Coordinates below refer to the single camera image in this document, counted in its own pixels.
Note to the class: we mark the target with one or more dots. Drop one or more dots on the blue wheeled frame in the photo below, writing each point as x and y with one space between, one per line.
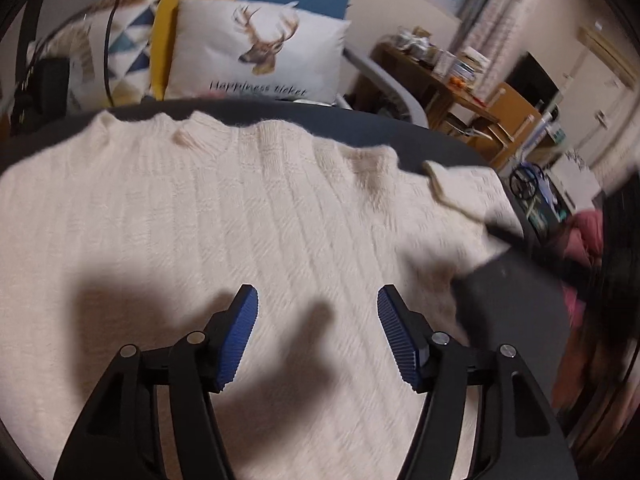
530 190

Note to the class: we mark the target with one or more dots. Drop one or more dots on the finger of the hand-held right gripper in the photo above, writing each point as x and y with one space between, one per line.
522 246

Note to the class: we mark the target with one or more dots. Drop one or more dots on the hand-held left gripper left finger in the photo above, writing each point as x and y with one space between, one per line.
237 340

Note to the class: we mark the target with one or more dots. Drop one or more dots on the wooden side table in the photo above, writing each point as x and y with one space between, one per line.
425 75

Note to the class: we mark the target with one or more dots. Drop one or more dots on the black television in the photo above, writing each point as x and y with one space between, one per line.
530 80

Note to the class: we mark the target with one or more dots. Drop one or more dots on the white knit sweater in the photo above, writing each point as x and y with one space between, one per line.
200 210

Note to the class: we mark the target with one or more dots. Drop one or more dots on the white box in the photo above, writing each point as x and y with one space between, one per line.
575 180

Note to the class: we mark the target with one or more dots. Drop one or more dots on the triangle print pillow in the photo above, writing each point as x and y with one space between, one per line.
130 35

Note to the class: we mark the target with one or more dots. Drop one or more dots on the small oranges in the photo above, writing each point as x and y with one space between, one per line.
456 80

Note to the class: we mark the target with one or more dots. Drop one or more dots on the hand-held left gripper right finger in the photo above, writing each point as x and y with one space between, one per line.
397 335

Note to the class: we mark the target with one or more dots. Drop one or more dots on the pale patterned curtain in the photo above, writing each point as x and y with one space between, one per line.
490 15

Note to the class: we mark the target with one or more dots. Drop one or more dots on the wooden chair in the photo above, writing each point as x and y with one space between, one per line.
515 110

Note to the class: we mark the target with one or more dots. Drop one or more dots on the black handbag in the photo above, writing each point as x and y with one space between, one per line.
50 85

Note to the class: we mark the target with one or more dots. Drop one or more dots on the glass jar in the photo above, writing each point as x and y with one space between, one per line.
406 40
426 51

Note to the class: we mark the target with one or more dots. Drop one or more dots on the deer print pillow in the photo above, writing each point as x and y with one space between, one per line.
200 50

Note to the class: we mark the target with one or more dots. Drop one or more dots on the stack of books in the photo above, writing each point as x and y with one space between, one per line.
470 62

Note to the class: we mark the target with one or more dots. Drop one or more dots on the pink cloth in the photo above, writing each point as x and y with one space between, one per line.
585 240

